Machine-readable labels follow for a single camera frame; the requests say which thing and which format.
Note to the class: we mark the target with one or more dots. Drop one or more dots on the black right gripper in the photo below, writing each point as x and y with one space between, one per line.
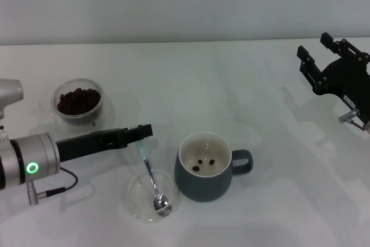
352 82

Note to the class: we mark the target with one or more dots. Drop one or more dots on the dark teal ceramic mug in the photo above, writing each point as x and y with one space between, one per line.
202 189

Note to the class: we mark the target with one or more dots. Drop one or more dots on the clear glass saucer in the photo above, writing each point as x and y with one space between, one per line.
107 114

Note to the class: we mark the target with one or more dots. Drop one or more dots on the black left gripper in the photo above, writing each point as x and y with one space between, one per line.
92 143

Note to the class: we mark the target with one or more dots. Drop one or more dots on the shallow clear glass dish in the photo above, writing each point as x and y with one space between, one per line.
138 200

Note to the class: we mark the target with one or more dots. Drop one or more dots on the double-wall clear glass cup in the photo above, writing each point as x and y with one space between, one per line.
86 119

